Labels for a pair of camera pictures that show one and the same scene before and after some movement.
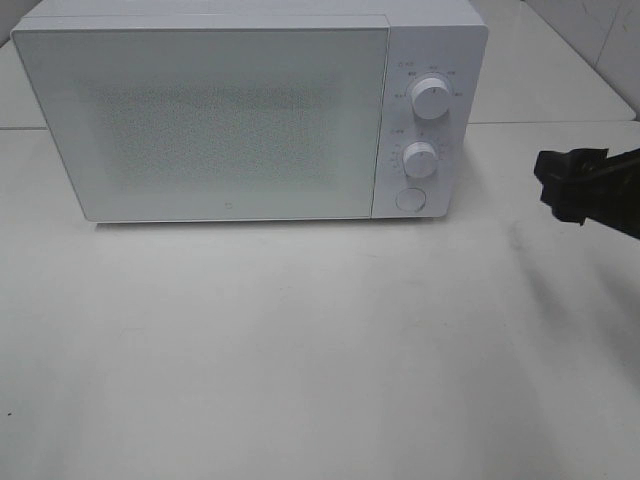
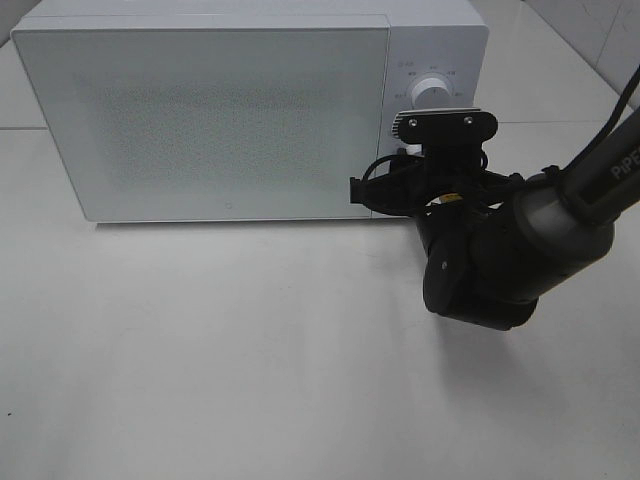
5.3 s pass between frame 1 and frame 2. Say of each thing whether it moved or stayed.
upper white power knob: stayed
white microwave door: stayed
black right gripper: moved
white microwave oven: stayed
